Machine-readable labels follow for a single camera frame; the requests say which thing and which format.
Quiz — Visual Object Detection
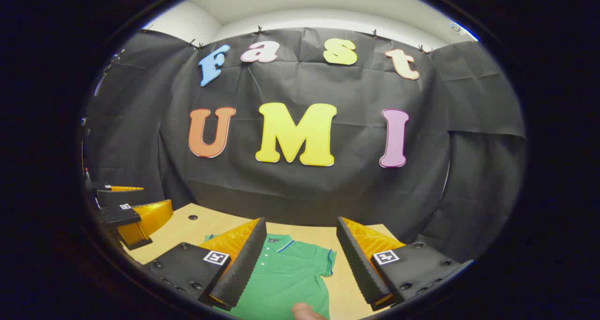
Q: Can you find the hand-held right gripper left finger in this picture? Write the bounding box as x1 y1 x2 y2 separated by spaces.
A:
143 217 268 311

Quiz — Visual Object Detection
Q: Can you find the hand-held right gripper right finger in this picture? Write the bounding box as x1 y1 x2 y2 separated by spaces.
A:
336 216 472 311

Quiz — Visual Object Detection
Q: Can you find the green polo T-shirt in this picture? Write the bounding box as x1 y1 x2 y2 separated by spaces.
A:
204 233 337 320

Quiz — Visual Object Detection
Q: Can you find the black backdrop cloth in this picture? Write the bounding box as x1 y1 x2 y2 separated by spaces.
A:
82 27 526 264

